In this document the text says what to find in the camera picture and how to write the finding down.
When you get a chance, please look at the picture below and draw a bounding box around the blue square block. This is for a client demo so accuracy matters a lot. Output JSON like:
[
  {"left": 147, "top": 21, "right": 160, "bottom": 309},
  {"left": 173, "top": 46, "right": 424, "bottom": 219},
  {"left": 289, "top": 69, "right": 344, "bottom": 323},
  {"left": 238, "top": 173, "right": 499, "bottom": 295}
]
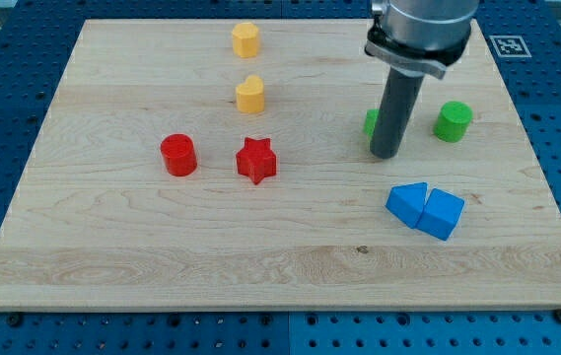
[{"left": 415, "top": 188, "right": 465, "bottom": 241}]

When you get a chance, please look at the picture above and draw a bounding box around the red star block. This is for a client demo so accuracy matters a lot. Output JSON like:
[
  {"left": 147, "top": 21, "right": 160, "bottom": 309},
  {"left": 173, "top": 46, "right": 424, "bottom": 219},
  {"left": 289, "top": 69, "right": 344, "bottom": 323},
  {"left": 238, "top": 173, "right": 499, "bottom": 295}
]
[{"left": 236, "top": 137, "right": 277, "bottom": 184}]

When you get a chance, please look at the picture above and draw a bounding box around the yellow heart block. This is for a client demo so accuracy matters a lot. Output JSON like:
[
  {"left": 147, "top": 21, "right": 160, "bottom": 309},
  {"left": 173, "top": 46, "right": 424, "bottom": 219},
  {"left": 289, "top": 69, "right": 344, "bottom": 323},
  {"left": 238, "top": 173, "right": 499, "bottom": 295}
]
[{"left": 235, "top": 75, "right": 265, "bottom": 113}]

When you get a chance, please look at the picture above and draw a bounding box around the wooden board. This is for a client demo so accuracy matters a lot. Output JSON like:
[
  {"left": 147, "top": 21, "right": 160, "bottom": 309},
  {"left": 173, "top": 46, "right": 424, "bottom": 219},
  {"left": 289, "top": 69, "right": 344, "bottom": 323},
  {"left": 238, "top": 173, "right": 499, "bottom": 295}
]
[{"left": 0, "top": 20, "right": 561, "bottom": 313}]

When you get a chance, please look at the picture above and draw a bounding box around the red cylinder block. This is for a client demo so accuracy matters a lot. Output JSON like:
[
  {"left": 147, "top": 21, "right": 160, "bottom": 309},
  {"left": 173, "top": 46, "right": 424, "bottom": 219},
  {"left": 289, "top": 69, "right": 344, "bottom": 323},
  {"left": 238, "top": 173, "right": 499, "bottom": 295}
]
[{"left": 160, "top": 133, "right": 197, "bottom": 177}]

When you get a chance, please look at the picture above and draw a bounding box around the green block behind rod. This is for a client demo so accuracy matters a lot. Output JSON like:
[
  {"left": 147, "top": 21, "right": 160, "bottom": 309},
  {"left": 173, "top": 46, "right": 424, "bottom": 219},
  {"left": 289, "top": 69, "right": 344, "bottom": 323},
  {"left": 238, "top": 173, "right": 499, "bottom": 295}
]
[{"left": 363, "top": 108, "right": 379, "bottom": 137}]

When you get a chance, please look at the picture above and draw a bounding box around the blue triangle block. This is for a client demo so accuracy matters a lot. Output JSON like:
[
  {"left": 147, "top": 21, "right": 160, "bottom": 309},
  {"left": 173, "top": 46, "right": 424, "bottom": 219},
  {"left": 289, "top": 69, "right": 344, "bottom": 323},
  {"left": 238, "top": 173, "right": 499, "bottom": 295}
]
[{"left": 385, "top": 182, "right": 428, "bottom": 229}]

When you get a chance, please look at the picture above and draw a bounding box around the yellow hexagon block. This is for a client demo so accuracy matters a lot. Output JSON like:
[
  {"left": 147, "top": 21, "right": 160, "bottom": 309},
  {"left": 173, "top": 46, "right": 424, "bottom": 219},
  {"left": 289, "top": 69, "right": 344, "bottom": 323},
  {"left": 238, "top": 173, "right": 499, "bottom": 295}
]
[{"left": 232, "top": 22, "right": 261, "bottom": 58}]

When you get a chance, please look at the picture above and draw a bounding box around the grey cylindrical pointer rod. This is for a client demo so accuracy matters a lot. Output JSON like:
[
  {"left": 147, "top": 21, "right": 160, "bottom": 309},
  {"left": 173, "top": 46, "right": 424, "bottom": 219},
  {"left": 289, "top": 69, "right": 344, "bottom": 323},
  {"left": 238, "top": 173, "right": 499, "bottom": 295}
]
[{"left": 370, "top": 68, "right": 424, "bottom": 159}]

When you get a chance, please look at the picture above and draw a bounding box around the green cylinder block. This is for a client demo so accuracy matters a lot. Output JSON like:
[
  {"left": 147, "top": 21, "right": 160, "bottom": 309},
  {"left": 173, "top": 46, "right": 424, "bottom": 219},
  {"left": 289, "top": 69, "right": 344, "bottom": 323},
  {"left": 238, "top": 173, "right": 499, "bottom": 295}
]
[{"left": 434, "top": 101, "right": 473, "bottom": 143}]

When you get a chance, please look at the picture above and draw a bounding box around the white fiducial marker tag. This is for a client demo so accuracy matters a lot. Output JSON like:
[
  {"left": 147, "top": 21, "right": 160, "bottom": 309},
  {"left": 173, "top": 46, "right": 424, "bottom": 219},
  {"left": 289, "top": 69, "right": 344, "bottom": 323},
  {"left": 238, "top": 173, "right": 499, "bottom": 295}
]
[{"left": 490, "top": 35, "right": 531, "bottom": 58}]

